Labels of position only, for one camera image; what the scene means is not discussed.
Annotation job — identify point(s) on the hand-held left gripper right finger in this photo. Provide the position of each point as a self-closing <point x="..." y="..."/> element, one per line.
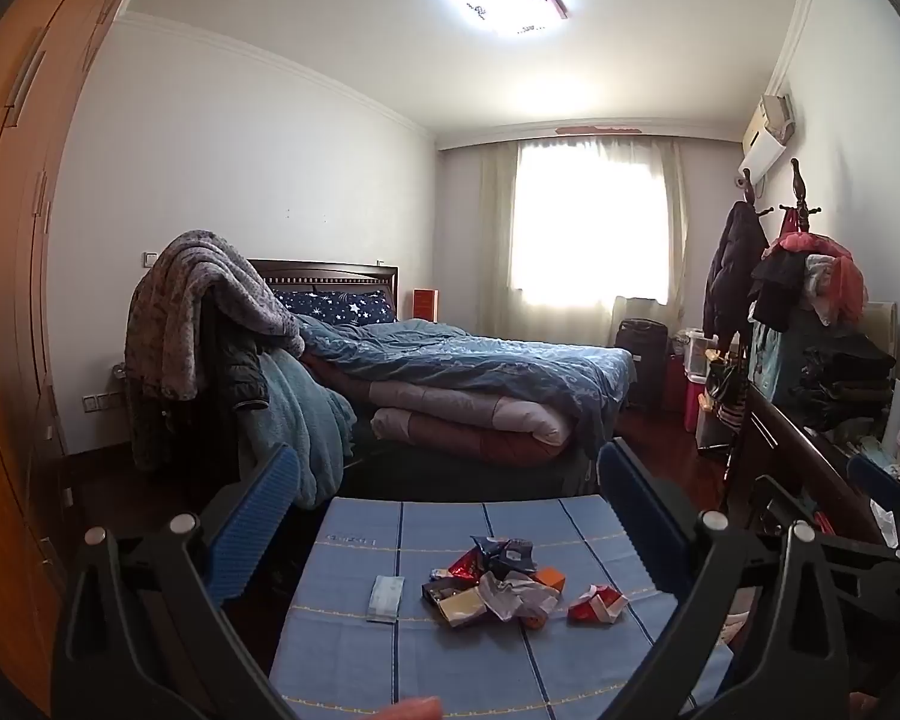
<point x="641" y="514"/>

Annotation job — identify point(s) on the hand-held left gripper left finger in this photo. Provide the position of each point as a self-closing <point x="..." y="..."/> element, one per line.
<point x="255" y="521"/>

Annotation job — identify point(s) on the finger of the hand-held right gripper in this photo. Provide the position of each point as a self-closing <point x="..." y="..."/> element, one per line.
<point x="874" y="486"/>
<point x="776" y="501"/>

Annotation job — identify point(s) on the person's left hand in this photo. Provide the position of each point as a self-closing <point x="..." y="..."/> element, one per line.
<point x="412" y="710"/>

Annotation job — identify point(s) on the dark wooden side cabinet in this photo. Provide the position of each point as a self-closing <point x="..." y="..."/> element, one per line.
<point x="780" y="439"/>

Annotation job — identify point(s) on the red and white wrapper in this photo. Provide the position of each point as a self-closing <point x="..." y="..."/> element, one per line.
<point x="596" y="604"/>

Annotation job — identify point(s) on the stack of folded dark clothes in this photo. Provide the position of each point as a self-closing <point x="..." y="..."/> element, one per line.
<point x="844" y="379"/>

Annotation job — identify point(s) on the small orange box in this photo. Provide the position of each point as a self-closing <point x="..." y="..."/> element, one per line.
<point x="551" y="580"/>

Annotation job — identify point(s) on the striped bag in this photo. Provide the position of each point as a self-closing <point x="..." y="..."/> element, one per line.
<point x="729" y="394"/>

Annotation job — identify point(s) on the pink storage box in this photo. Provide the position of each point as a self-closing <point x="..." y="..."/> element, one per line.
<point x="694" y="405"/>

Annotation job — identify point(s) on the red storage box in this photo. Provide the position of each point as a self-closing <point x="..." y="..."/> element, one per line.
<point x="675" y="382"/>

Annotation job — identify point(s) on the dark blue foil wrapper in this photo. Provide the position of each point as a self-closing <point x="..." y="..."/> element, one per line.
<point x="506" y="553"/>

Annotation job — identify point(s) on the teal printed bag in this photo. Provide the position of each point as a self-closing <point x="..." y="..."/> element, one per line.
<point x="769" y="360"/>

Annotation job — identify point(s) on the dark padded jacket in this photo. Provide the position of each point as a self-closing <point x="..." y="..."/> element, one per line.
<point x="232" y="379"/>

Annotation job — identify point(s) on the crumpled white wrapper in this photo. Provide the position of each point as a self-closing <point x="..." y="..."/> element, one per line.
<point x="521" y="594"/>

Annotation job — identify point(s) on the small clear plastic packet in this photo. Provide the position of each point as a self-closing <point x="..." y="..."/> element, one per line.
<point x="386" y="598"/>

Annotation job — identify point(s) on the black suitcase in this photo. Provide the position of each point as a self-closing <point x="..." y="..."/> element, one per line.
<point x="641" y="360"/>

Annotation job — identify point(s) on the white storage box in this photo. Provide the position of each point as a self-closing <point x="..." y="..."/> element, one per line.
<point x="697" y="352"/>

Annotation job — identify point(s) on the blue striped tablecloth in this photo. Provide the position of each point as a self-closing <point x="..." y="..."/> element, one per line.
<point x="360" y="660"/>

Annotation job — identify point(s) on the red shiny wrapper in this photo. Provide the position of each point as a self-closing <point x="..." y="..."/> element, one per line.
<point x="465" y="566"/>

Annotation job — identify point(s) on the dark bed base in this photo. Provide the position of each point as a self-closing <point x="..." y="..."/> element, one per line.
<point x="450" y="480"/>

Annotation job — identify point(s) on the gold foil packet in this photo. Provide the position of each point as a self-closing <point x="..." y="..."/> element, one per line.
<point x="461" y="607"/>

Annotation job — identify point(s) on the red garment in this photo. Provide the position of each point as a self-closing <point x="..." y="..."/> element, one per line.
<point x="844" y="277"/>

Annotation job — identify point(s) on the folded pink and red quilt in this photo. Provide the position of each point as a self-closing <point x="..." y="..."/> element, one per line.
<point x="450" y="412"/>

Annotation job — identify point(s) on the black garment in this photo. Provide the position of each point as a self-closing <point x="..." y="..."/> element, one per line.
<point x="780" y="281"/>

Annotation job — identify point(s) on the blue star print pillow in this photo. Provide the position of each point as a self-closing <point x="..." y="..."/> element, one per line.
<point x="337" y="307"/>

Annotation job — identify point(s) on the black hanging coat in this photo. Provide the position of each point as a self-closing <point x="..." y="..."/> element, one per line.
<point x="731" y="262"/>

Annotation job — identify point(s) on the dark wooden headboard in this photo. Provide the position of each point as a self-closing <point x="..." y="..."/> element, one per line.
<point x="330" y="274"/>

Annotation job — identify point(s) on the small red box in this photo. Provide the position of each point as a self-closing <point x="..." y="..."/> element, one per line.
<point x="426" y="304"/>

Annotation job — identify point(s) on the wooden coat rack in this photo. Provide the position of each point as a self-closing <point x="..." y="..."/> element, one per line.
<point x="797" y="187"/>

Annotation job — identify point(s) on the cream window curtain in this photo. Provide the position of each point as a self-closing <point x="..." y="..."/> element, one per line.
<point x="495" y="240"/>

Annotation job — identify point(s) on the wooden wardrobe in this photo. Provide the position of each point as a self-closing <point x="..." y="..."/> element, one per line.
<point x="15" y="315"/>

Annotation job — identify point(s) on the white air conditioner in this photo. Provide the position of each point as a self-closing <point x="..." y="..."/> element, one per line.
<point x="765" y="139"/>

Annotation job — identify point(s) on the wall socket strip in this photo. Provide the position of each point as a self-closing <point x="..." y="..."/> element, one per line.
<point x="101" y="402"/>

